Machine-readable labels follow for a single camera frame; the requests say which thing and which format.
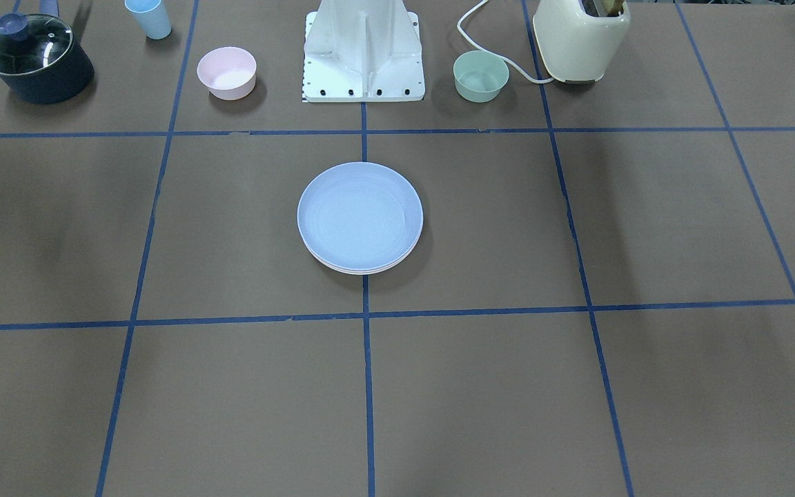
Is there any pink bowl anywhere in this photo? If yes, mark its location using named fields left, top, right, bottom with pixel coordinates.
left=196, top=46, right=257, bottom=101

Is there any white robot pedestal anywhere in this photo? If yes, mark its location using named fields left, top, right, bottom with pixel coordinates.
left=301, top=1, right=426, bottom=103

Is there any light blue plate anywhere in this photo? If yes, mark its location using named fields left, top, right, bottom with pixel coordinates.
left=297, top=162, right=424, bottom=269

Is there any dark blue pot with lid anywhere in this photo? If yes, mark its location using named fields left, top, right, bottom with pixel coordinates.
left=0, top=1, right=95, bottom=105

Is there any white toaster cable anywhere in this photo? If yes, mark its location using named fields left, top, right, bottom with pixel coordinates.
left=457, top=0, right=554, bottom=85

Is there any green bowl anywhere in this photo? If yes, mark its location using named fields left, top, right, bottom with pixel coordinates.
left=452, top=50, right=510, bottom=104

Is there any pink plate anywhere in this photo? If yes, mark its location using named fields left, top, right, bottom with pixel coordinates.
left=312, top=252, right=410, bottom=275

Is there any cream white plate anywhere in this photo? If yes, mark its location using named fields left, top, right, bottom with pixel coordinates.
left=328, top=266, right=392, bottom=275

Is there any light blue cup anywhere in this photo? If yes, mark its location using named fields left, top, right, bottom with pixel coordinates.
left=124, top=0, right=173, bottom=40

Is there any cream toaster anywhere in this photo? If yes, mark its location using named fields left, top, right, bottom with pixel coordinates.
left=532, top=1, right=631, bottom=84

